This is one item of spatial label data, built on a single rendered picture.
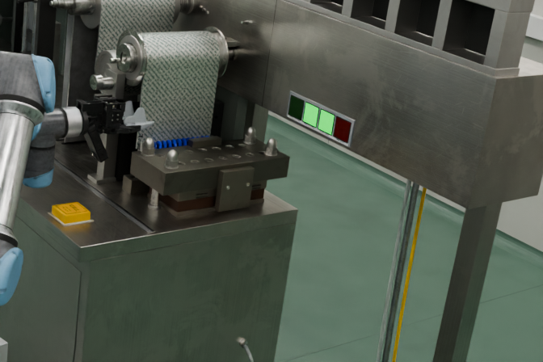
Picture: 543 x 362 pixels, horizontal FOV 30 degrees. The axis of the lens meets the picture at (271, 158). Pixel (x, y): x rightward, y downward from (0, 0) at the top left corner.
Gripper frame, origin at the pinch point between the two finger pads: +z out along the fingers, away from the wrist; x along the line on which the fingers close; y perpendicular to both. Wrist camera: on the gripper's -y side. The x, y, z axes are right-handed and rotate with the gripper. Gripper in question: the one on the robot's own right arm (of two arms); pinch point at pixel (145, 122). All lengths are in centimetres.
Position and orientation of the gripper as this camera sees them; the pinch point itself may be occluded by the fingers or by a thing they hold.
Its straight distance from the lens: 266.8
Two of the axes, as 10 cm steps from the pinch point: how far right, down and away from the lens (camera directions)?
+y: 1.4, -9.4, -3.3
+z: 7.8, -1.0, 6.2
